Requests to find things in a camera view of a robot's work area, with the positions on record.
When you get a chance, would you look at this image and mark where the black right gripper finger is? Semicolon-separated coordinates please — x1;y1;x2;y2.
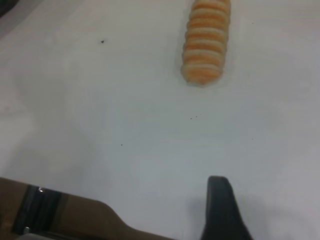
200;175;252;240

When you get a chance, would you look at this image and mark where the striped orange bread roll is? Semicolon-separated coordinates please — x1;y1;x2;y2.
180;0;232;88

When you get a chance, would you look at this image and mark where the black metal bar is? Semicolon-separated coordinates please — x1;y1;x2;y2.
11;185;69;237

